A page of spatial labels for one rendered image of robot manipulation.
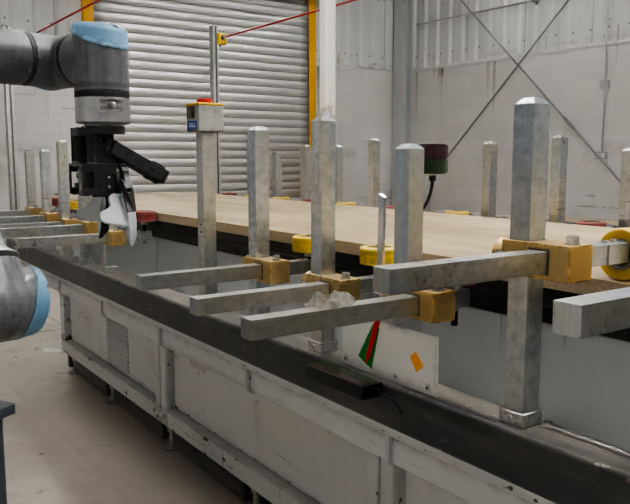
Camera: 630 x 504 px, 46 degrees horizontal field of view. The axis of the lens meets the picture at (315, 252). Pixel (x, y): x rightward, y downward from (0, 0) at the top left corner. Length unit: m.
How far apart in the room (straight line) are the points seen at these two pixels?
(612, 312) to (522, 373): 0.41
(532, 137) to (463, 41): 10.05
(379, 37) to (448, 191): 2.59
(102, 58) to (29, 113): 7.82
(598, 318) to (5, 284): 1.20
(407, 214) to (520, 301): 0.26
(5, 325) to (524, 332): 1.01
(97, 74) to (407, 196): 0.54
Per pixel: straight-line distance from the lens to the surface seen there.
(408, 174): 1.23
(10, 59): 1.32
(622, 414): 1.29
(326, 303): 1.09
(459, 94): 11.02
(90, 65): 1.28
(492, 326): 1.42
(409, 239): 1.24
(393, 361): 1.29
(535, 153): 1.06
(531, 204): 1.06
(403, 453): 1.37
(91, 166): 1.27
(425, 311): 1.21
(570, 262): 1.02
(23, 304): 1.60
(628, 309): 0.73
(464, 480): 1.27
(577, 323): 0.67
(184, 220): 2.38
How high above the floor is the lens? 1.09
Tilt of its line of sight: 7 degrees down
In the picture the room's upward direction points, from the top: straight up
